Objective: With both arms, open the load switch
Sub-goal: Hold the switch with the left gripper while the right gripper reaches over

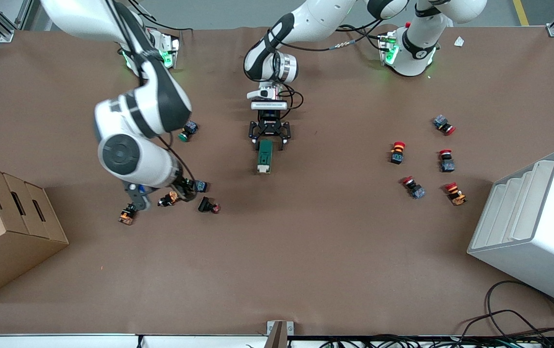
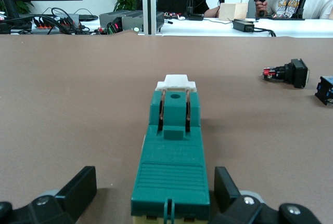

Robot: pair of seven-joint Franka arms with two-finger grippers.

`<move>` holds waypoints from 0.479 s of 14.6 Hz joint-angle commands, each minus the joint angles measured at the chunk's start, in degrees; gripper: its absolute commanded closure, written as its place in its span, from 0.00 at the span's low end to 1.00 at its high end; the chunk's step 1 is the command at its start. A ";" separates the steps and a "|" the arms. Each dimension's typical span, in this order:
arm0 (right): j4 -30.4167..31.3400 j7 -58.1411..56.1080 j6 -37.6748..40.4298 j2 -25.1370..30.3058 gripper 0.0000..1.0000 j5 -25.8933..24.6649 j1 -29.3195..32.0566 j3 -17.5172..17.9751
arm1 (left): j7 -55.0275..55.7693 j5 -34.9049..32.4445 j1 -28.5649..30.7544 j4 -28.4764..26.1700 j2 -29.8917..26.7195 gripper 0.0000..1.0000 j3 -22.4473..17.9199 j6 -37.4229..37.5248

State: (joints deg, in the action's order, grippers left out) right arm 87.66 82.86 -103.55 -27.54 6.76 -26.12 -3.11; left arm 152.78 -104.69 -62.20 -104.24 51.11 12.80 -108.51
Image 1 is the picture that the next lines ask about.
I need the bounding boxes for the brown table cover sheet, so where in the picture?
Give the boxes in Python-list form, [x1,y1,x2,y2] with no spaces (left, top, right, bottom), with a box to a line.
[0,25,554,335]

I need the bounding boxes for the black left base cable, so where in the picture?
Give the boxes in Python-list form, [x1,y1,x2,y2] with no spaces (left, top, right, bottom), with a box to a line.
[339,22,385,49]

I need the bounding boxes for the black looped cable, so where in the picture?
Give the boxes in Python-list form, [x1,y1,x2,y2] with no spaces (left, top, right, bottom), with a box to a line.
[461,309,554,348]
[485,280,554,339]

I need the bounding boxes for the green load switch white handle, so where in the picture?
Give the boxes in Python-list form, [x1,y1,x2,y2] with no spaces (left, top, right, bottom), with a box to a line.
[257,139,274,174]

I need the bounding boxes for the small metal bracket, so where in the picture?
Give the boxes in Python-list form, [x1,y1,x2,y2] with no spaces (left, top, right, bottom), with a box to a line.
[266,320,294,348]

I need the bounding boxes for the red mushroom button blue block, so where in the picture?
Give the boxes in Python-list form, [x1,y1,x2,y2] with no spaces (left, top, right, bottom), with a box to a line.
[433,115,456,136]
[439,150,456,173]
[401,176,426,200]

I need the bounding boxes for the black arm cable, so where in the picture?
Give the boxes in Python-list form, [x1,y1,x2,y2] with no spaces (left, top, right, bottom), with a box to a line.
[105,0,198,202]
[267,19,391,121]

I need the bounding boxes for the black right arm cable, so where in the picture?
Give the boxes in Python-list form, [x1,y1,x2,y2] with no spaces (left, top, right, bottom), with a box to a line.
[105,0,198,202]

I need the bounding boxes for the brown cardboard box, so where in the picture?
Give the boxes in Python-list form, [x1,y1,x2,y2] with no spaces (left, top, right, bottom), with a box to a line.
[0,161,70,304]

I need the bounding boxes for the black cable bundle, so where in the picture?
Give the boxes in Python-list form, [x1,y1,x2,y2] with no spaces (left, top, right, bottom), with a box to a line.
[321,335,554,348]

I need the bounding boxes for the black right base cable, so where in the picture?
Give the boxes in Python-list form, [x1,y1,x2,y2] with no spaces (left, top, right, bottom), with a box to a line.
[132,5,193,33]

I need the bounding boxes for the red button orange collar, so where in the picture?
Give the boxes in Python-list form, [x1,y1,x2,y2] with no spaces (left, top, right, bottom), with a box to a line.
[390,141,407,165]

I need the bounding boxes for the red mushroom button orange block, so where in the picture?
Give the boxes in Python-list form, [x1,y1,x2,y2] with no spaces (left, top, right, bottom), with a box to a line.
[444,182,467,206]

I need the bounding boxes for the black selector switch red block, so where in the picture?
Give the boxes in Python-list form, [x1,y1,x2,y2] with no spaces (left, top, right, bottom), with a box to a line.
[198,196,221,214]

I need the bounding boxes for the white slotted storage bin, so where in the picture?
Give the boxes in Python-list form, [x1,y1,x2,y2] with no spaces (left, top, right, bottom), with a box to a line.
[467,149,554,311]

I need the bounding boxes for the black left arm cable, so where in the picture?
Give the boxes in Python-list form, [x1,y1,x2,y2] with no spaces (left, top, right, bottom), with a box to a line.
[267,19,391,121]

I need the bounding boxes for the black base cable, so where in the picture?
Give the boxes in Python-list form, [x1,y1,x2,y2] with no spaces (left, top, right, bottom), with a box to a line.
[339,22,385,49]
[132,5,193,33]

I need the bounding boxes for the white table edge rail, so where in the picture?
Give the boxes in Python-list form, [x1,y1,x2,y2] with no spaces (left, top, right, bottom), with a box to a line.
[0,333,268,348]

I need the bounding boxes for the black selector switch orange block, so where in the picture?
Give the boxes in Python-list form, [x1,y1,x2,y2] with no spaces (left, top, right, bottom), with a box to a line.
[118,203,139,226]
[158,190,182,207]

